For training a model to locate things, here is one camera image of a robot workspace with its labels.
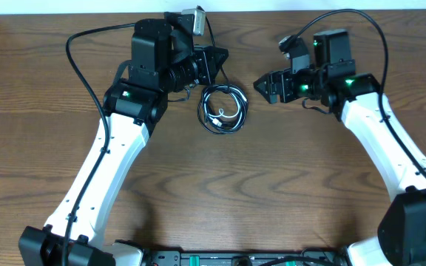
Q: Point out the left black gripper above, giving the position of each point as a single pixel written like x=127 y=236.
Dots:
x=208 y=74

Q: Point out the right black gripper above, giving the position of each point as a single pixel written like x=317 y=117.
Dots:
x=284 y=77

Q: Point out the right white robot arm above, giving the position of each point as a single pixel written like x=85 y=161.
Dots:
x=355 y=101

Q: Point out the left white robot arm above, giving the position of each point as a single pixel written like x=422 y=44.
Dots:
x=164 y=59

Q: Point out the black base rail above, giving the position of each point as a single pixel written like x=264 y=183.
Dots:
x=309 y=256

